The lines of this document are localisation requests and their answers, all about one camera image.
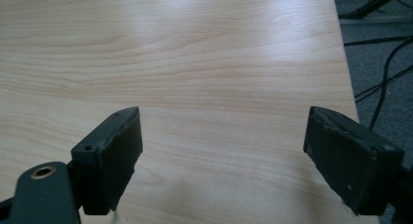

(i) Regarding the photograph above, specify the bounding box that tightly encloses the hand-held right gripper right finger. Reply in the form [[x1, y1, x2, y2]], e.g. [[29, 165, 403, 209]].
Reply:
[[302, 105, 405, 217]]

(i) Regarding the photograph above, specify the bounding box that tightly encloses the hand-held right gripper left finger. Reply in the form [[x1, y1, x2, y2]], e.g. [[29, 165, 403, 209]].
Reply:
[[70, 105, 144, 216]]

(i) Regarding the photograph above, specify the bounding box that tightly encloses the black metal stand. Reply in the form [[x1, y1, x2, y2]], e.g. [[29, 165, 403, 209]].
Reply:
[[337, 0, 407, 19]]

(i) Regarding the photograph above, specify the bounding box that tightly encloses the thin black floor cable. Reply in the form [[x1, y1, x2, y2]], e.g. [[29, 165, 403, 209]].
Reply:
[[354, 64, 413, 103]]

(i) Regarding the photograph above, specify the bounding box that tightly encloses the looped black floor cable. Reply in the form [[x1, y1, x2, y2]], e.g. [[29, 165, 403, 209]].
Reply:
[[367, 38, 413, 131]]

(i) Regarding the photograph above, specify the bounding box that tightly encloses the straight black floor cable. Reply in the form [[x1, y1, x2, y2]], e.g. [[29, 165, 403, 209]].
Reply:
[[343, 36, 413, 47]]

